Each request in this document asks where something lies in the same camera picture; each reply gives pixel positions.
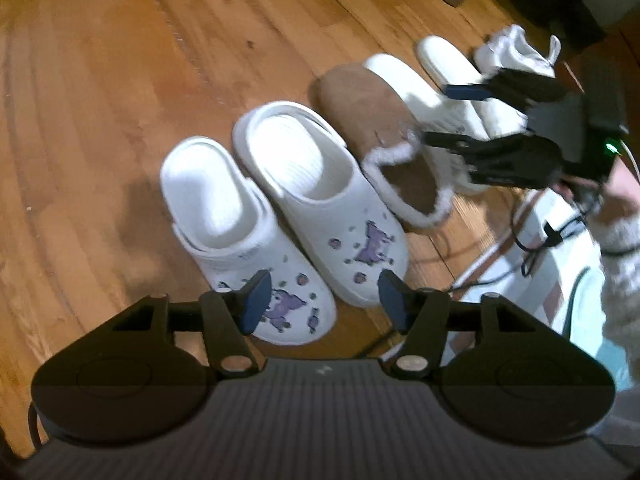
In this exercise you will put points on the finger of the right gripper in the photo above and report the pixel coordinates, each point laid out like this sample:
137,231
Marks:
468,92
454,143

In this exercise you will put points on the person's right hand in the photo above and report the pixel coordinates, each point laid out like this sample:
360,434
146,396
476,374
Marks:
620,193

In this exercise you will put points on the white clog with charms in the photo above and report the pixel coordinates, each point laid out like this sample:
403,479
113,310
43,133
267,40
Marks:
306,169

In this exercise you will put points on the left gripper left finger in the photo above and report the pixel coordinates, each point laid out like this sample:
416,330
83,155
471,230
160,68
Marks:
228,317

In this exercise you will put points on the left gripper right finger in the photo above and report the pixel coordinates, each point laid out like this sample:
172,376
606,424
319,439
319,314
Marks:
422,318

